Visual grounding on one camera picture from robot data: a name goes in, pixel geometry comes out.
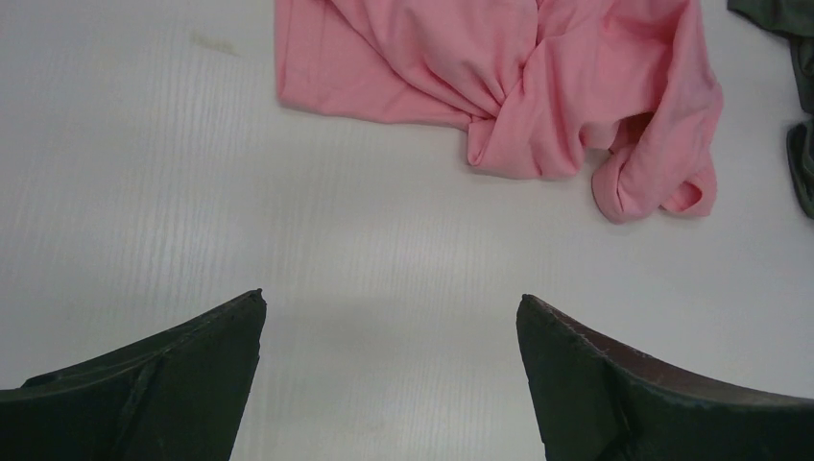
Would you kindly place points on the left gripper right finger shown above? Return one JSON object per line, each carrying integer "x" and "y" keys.
{"x": 596, "y": 398}

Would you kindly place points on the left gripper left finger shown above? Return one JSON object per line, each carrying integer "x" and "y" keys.
{"x": 176, "y": 395}

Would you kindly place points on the pink t shirt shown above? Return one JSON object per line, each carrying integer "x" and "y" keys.
{"x": 535, "y": 85}

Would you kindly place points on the grey t shirt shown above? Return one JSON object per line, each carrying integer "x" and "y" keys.
{"x": 792, "y": 20}

